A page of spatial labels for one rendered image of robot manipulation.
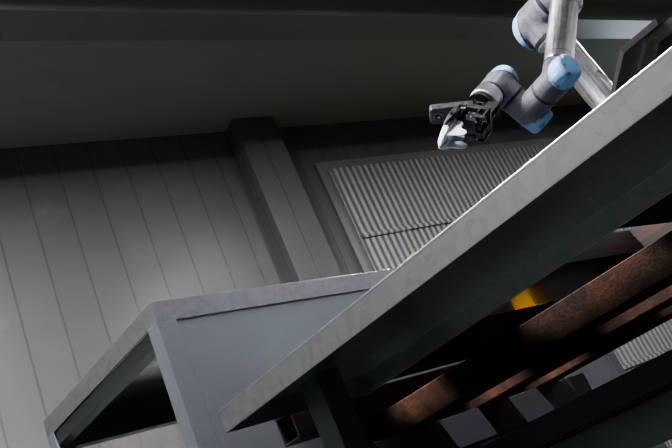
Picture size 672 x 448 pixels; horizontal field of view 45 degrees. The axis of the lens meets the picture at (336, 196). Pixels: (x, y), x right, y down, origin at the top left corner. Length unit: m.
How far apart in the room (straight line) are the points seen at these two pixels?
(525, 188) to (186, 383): 0.90
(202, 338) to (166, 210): 3.44
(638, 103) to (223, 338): 1.06
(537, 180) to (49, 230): 4.13
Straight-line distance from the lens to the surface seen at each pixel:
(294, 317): 1.67
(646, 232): 1.75
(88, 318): 4.51
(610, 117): 0.68
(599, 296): 1.23
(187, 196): 5.05
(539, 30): 2.40
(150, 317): 1.53
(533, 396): 1.81
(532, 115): 2.12
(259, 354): 1.58
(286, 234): 4.98
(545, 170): 0.71
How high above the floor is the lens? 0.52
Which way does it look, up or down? 22 degrees up
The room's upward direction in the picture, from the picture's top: 24 degrees counter-clockwise
